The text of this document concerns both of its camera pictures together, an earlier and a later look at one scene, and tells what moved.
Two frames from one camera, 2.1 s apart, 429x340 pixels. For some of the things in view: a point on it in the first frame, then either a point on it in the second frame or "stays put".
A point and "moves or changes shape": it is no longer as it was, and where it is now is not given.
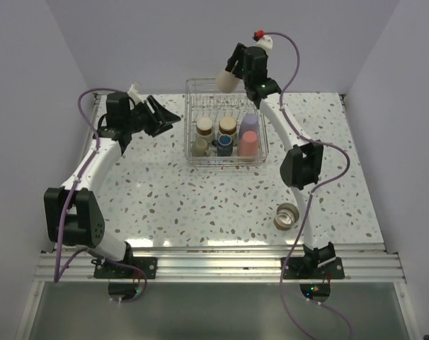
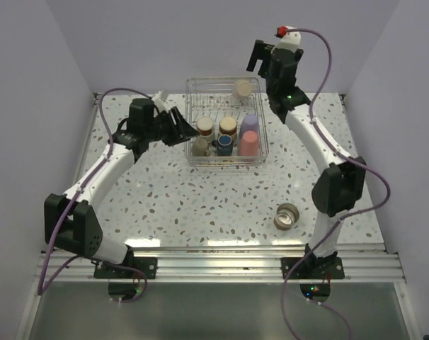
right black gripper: x=238 y=55 to x=261 y=51
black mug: x=224 y=145 stays put
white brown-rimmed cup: x=204 y=128 stays put
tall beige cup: x=226 y=81 moves or changes shape
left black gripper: x=165 y=117 to x=181 y=132
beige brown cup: x=287 y=214 stays put
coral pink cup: x=248 y=145 stays put
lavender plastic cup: x=250 y=122 stays put
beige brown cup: x=227 y=125 stays put
